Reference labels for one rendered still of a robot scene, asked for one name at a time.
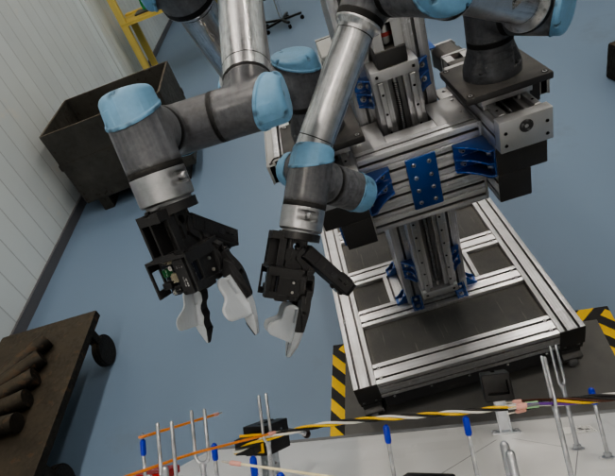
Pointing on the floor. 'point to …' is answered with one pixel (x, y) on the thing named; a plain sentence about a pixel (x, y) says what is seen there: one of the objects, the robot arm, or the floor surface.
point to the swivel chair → (280, 16)
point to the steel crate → (89, 150)
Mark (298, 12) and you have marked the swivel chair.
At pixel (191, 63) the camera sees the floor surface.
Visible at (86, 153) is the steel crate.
